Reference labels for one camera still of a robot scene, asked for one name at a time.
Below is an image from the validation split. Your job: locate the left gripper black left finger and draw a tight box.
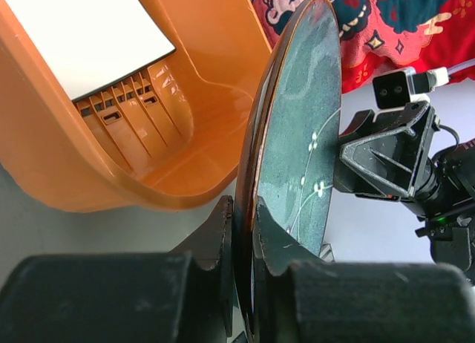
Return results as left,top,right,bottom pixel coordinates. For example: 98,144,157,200
1,195,234,342

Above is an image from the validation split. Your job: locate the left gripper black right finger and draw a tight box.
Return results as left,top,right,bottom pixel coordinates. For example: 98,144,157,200
253,200,474,342

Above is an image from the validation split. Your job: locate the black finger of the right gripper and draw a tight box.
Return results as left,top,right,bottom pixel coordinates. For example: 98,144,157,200
339,101,436,197
339,110,375,138

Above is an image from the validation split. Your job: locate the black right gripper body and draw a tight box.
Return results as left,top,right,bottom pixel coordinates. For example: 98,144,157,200
333,112,461,218

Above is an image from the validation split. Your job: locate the blue-grey round plate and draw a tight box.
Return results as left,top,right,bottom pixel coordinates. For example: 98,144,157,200
232,0,341,342

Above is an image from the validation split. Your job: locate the orange plastic bin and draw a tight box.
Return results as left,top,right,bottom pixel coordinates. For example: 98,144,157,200
1,0,271,212

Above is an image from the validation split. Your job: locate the white square plate black rim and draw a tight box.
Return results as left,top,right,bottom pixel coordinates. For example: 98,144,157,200
5,0,176,99

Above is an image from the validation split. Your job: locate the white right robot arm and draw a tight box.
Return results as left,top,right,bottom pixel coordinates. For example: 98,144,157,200
334,101,474,283

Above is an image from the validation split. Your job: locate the red patterned cloth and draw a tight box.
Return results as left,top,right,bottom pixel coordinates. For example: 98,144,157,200
251,0,474,93

